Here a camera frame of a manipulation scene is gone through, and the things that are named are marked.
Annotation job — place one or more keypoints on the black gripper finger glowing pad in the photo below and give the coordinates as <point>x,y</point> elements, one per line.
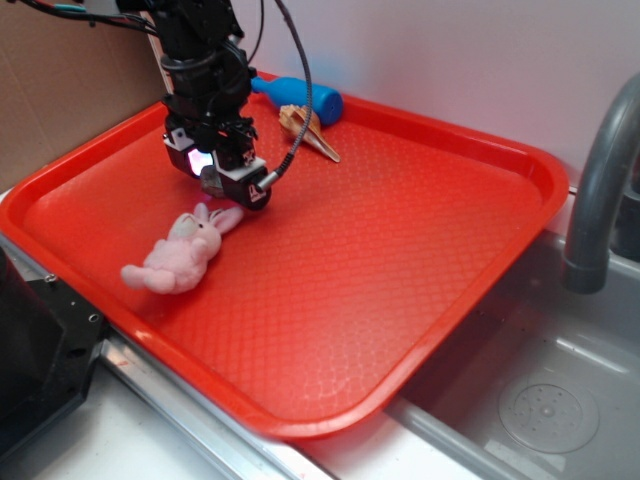
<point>240,185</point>
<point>186,156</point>

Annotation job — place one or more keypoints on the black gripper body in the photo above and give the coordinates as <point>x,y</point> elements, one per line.
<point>208,95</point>

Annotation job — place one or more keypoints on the brown rough rock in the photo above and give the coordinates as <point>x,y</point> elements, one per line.
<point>210,182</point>

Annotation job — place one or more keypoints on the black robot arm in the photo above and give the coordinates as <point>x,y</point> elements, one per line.
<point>190,29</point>

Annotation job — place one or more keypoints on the blue plastic bottle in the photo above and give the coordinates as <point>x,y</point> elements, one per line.
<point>327,102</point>

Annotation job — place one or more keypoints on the tan spiral seashell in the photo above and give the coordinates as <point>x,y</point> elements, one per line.
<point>295,122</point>

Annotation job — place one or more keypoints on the pink plush bunny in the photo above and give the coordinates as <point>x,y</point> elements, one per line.
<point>177,263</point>

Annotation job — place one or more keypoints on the brown cardboard panel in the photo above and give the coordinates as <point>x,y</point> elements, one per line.
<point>63,83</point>

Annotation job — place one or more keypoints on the red plastic tray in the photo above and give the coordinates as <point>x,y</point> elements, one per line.
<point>320,307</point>

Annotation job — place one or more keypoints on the grey sink faucet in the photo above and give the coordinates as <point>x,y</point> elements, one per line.
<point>605,215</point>

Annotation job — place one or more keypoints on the grey toy sink basin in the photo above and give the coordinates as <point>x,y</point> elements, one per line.
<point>537,382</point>

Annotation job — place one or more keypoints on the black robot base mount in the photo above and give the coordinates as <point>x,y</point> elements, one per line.
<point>50,339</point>

